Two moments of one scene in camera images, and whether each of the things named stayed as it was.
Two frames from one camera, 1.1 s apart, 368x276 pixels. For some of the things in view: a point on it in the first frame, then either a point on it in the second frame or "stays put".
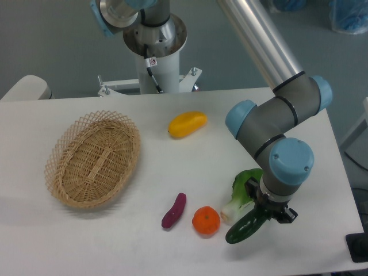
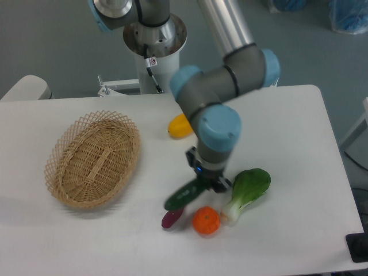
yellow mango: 187,123 stays put
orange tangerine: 206,219 stays put
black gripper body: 278,210 -> 213,179
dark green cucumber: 247,226 -> 181,197
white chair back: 30,87 stays put
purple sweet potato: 175,211 stays put
